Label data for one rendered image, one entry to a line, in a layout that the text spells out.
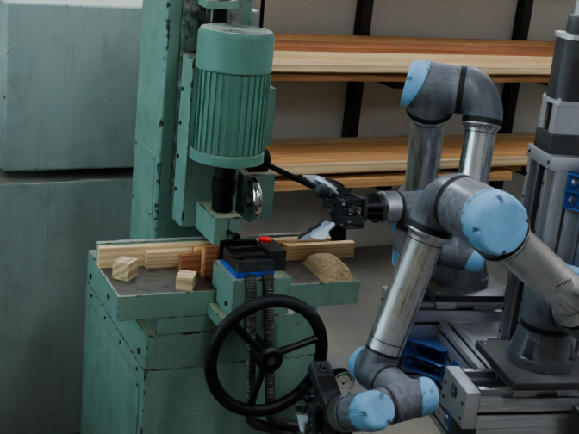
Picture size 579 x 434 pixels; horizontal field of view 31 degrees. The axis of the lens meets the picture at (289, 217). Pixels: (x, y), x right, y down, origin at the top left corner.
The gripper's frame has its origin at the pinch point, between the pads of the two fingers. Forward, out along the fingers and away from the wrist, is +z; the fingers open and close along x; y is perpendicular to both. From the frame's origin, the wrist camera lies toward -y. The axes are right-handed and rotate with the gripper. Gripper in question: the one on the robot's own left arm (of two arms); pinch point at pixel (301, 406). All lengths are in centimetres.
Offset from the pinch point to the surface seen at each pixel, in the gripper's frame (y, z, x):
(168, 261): -37.4, 23.6, -19.3
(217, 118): -66, 1, -12
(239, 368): -10.6, 21.2, -5.3
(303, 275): -31.0, 15.8, 11.8
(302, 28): -177, 217, 120
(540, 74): -146, 186, 232
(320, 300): -24.2, 13.3, 14.3
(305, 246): -39.1, 22.6, 16.3
